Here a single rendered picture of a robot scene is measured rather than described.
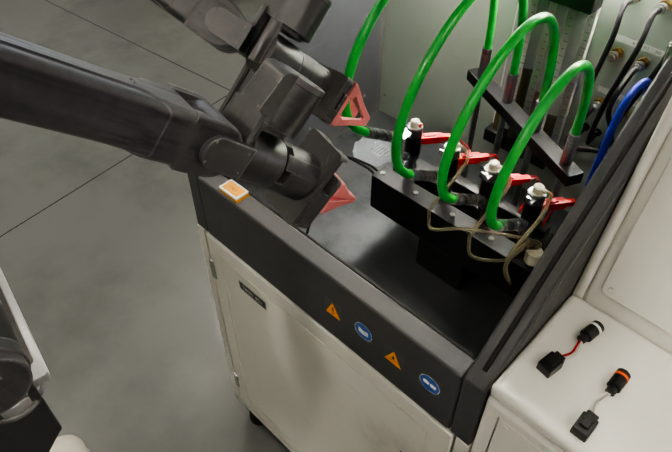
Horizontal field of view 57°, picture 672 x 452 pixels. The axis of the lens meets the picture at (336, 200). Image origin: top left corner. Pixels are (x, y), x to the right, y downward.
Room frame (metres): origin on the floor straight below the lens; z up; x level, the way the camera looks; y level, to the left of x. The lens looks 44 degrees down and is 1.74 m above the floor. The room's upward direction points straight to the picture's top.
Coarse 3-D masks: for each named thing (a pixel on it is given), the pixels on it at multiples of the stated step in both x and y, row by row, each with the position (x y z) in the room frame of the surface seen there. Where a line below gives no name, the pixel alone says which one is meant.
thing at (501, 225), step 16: (576, 64) 0.70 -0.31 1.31; (560, 80) 0.67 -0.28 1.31; (592, 80) 0.73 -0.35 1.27; (544, 96) 0.66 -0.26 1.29; (544, 112) 0.64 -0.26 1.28; (528, 128) 0.63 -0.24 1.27; (576, 128) 0.75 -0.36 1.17; (576, 144) 0.75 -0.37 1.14; (512, 160) 0.60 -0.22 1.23; (560, 160) 0.76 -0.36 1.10; (496, 192) 0.59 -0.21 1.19; (496, 208) 0.59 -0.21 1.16; (496, 224) 0.60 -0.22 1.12; (512, 224) 0.64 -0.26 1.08
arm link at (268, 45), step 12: (264, 24) 0.73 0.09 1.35; (276, 24) 0.71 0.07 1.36; (264, 36) 0.70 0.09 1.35; (276, 36) 0.70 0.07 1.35; (288, 36) 0.73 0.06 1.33; (300, 36) 0.71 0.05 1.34; (252, 48) 0.69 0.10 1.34; (264, 48) 0.69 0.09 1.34; (276, 48) 0.68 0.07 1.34; (288, 48) 0.70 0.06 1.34; (252, 60) 0.69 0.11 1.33; (264, 60) 0.68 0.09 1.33; (288, 60) 0.69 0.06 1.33; (300, 60) 0.70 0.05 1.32
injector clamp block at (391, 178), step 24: (384, 168) 0.88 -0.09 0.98; (432, 168) 0.88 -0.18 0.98; (384, 192) 0.84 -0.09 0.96; (408, 192) 0.82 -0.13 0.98; (432, 192) 0.84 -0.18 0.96; (456, 192) 0.82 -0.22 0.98; (408, 216) 0.80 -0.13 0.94; (432, 216) 0.76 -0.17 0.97; (456, 216) 0.75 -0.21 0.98; (432, 240) 0.76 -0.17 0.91; (456, 240) 0.73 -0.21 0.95; (480, 240) 0.70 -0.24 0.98; (504, 240) 0.70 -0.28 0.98; (432, 264) 0.75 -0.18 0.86; (456, 264) 0.72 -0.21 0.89; (480, 264) 0.69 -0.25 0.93; (456, 288) 0.71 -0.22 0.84; (504, 288) 0.65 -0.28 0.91
